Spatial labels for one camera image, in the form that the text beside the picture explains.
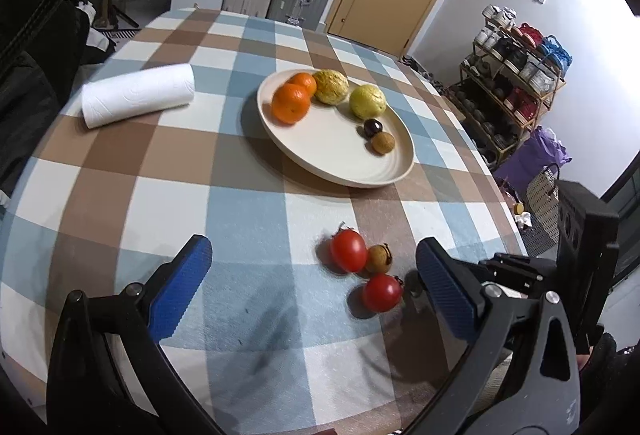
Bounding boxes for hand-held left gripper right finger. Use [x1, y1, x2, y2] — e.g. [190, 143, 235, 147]
[405, 237, 583, 435]

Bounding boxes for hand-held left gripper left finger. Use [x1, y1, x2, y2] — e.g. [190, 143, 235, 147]
[46, 235, 221, 435]

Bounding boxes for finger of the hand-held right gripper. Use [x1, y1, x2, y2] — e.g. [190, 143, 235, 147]
[477, 262, 556, 296]
[492, 252, 557, 269]

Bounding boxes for red tomato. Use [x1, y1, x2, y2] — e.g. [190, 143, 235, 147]
[361, 274, 405, 313]
[329, 225, 369, 273]

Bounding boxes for small brown longan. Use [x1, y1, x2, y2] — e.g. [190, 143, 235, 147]
[370, 131, 396, 156]
[366, 243, 393, 274]

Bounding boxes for cream round plate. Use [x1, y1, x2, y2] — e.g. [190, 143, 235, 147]
[256, 69, 416, 188]

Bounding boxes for yellow-green round fruit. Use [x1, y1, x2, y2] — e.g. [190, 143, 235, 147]
[348, 85, 387, 120]

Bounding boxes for orange mandarin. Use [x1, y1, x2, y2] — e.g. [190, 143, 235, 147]
[272, 84, 311, 124]
[289, 72, 318, 96]

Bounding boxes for speckled yellow round fruit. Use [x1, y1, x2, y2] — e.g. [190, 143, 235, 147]
[312, 70, 349, 106]

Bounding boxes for mesh waste bin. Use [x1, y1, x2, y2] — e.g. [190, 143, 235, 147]
[525, 164, 562, 256]

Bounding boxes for purple bag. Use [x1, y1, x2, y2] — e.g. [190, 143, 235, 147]
[495, 126, 573, 196]

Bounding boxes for wooden shoe rack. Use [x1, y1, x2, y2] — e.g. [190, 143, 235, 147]
[447, 5, 568, 166]

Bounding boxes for white paper towel roll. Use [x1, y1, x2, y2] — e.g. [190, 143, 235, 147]
[81, 63, 195, 130]

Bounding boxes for rows of racked shoes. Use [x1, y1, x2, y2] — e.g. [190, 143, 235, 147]
[450, 5, 573, 156]

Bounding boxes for pile of loose shoes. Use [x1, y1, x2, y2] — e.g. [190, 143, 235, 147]
[400, 56, 451, 96]

